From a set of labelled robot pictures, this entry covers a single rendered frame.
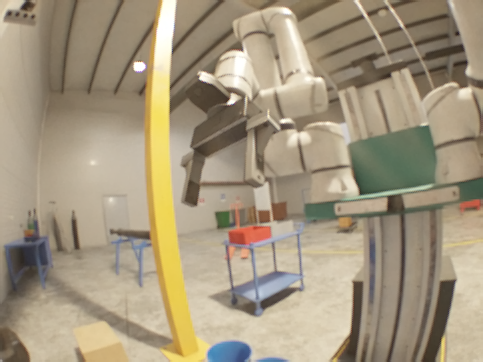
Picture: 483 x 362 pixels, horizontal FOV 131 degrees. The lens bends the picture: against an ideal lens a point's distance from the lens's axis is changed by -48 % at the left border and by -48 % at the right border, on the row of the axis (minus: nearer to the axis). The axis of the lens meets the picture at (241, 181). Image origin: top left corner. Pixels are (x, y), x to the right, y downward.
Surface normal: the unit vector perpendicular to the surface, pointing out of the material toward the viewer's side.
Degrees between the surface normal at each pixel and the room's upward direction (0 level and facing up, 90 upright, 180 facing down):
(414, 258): 90
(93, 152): 90
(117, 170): 90
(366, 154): 90
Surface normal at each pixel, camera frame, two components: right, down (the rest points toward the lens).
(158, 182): 0.70, -0.15
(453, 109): -0.71, 0.01
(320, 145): -0.39, -0.04
